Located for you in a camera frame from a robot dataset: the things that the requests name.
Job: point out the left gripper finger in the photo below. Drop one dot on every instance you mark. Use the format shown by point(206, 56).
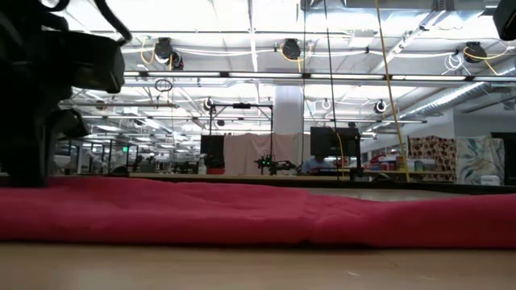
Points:
point(26, 149)
point(72, 125)

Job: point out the red cloth towel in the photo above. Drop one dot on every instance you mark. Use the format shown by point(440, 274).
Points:
point(201, 213)

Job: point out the small black robot arm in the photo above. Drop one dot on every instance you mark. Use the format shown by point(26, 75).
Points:
point(278, 165)

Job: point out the dark cabinet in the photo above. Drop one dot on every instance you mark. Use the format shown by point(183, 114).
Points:
point(506, 157)

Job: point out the small black monitor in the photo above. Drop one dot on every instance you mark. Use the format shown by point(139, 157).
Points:
point(212, 149)

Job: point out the leaf patterned cloth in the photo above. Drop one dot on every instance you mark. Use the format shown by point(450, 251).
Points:
point(479, 159)

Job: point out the red bin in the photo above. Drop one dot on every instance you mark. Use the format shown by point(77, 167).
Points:
point(215, 171)

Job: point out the floral patterned cloth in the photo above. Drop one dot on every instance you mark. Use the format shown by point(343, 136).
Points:
point(431, 157)

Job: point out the white container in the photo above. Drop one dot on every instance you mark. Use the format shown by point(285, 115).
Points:
point(490, 180)

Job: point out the pink curtain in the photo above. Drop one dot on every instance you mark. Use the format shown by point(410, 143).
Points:
point(246, 153)

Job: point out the shelf with colourful boxes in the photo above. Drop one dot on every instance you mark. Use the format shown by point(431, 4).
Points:
point(385, 165)

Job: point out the long ceiling light strip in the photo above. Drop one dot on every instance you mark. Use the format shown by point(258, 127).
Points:
point(262, 75)

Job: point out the wide black monitor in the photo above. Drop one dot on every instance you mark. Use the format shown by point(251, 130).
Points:
point(330, 141)

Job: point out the white pillar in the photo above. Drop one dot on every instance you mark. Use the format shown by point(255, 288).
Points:
point(288, 108)

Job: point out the person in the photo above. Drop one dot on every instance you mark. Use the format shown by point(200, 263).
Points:
point(316, 165)

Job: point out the black framed glass enclosure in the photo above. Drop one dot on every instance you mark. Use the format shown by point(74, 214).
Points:
point(115, 159)

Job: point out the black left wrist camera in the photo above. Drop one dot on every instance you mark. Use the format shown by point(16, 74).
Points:
point(96, 60)

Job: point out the silver ribbed air duct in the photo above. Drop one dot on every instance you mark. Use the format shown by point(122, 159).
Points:
point(451, 98)

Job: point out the black frame stand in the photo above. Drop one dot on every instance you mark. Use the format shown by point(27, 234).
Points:
point(241, 105)

